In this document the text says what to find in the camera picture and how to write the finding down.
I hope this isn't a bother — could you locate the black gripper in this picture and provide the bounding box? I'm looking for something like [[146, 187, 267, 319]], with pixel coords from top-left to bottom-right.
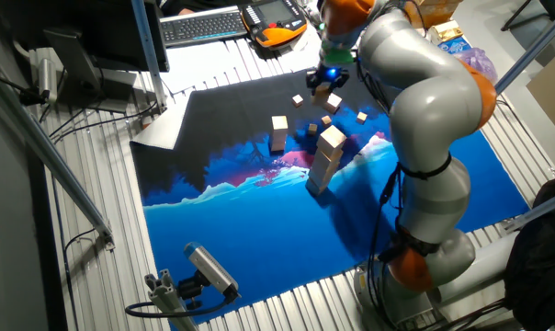
[[304, 63, 351, 92]]

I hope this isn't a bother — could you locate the orange black teach pendant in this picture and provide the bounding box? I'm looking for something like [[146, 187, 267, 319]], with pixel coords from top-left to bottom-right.
[[239, 0, 309, 50]]

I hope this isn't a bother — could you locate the brown cardboard box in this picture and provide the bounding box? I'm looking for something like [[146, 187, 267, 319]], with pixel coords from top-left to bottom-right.
[[403, 0, 465, 29]]

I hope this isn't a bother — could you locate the blue white carton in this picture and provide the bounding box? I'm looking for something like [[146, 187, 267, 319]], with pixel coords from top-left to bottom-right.
[[431, 20, 472, 56]]

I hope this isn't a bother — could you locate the black computer keyboard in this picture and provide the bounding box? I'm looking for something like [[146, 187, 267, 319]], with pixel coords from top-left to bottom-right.
[[159, 5, 249, 49]]

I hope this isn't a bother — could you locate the purple plastic bag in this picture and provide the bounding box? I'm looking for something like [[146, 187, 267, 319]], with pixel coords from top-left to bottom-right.
[[454, 47, 498, 85]]

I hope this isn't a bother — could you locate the blue landscape print mat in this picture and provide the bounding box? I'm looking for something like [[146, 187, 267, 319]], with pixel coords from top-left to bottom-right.
[[129, 63, 531, 330]]

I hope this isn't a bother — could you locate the white paper sheet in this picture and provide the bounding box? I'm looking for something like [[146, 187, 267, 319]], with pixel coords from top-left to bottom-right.
[[130, 94, 194, 152]]

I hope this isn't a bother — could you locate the black computer monitor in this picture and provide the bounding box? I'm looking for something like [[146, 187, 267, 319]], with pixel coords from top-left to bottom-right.
[[0, 0, 171, 74]]

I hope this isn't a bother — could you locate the white cylindrical tube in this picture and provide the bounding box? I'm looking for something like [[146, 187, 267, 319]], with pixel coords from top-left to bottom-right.
[[436, 229, 522, 323]]

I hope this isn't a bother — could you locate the dark monitor stand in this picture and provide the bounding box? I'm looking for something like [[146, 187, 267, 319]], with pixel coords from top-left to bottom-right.
[[42, 27, 143, 115]]

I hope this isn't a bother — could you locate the silver cylindrical device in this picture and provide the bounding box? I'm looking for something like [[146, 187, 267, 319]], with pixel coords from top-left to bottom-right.
[[37, 57, 60, 103]]

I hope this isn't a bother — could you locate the black jacket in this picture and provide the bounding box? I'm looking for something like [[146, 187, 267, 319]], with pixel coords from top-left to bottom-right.
[[504, 176, 555, 331]]

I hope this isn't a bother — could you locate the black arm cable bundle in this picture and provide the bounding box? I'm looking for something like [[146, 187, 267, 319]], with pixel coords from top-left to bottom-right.
[[354, 0, 428, 331]]

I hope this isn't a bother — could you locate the black strap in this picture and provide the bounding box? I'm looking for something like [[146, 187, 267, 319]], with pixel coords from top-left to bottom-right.
[[398, 153, 453, 181], [378, 228, 442, 264]]

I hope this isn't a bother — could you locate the silver aluminium frame post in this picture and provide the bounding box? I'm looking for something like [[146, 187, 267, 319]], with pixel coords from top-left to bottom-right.
[[130, 0, 168, 114]]

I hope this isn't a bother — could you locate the silver aluminium frame bar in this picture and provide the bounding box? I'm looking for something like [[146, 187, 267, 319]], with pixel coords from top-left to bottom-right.
[[0, 63, 117, 252], [493, 2, 555, 96], [502, 186, 555, 234]]

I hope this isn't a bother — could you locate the silver bar camera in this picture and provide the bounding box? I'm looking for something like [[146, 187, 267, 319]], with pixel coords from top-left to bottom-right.
[[183, 242, 242, 300]]

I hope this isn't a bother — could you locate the black camera ball mount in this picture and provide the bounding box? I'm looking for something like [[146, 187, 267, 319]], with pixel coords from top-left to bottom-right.
[[176, 270, 206, 312]]

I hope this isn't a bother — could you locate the short aluminium extrusion post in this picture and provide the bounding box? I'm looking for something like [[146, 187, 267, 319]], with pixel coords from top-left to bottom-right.
[[143, 268, 200, 331]]

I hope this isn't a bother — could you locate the black camera cable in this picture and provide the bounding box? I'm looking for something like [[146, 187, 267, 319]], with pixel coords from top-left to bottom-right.
[[124, 291, 236, 319]]

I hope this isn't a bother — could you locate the black cable with plug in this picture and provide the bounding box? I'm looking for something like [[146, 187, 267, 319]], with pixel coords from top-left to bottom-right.
[[0, 68, 49, 108]]

